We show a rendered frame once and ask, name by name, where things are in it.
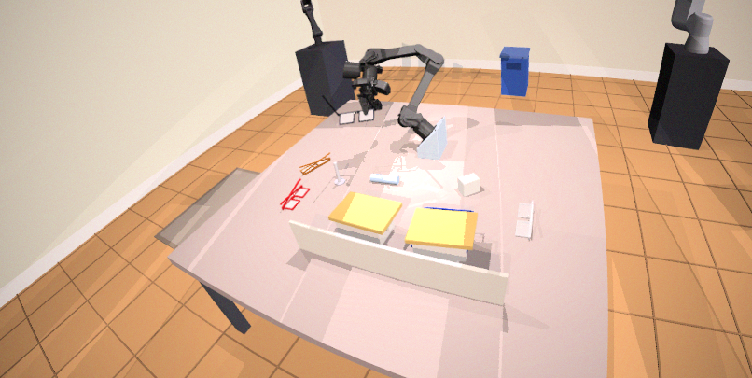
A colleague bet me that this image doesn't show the red glasses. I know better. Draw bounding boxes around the red glasses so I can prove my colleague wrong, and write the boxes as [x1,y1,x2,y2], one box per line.
[280,179,309,210]

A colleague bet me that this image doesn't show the long cream flat panel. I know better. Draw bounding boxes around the long cream flat panel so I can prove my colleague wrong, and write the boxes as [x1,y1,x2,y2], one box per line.
[288,220,509,305]

